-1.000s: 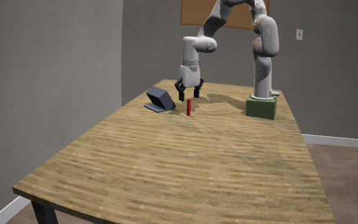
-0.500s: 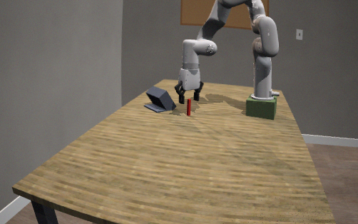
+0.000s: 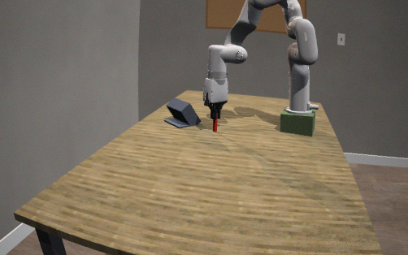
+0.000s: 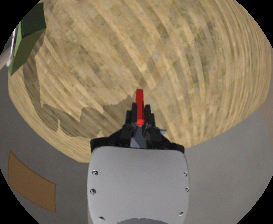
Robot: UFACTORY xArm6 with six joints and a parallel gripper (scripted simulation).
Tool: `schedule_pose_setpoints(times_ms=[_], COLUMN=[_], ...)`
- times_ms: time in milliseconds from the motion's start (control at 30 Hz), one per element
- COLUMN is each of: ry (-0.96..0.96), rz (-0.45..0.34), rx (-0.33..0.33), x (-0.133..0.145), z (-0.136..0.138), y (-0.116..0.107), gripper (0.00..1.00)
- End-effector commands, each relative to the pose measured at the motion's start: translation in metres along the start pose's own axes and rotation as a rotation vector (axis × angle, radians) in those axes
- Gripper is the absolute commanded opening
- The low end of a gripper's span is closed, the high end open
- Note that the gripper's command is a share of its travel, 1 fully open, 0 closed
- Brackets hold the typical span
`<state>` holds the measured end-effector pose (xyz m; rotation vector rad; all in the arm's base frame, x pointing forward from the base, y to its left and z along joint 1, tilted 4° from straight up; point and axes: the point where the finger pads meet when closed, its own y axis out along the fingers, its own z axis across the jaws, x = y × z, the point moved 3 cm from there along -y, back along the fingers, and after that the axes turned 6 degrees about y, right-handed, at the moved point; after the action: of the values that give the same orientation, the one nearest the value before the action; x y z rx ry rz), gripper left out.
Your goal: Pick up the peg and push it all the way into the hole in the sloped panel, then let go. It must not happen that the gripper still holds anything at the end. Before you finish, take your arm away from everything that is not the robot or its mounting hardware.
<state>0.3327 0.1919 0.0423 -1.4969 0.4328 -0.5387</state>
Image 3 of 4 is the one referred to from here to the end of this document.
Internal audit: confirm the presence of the grey sloped panel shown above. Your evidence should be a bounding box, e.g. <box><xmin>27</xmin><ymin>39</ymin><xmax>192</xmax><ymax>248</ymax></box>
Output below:
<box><xmin>164</xmin><ymin>97</ymin><xmax>201</xmax><ymax>128</ymax></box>

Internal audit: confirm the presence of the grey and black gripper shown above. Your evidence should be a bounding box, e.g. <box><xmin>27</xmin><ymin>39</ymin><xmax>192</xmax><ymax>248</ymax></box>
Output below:
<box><xmin>203</xmin><ymin>77</ymin><xmax>228</xmax><ymax>120</ymax></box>

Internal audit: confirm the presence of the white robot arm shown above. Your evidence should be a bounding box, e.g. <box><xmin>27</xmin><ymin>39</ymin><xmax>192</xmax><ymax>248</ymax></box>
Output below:
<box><xmin>207</xmin><ymin>0</ymin><xmax>319</xmax><ymax>115</ymax></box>

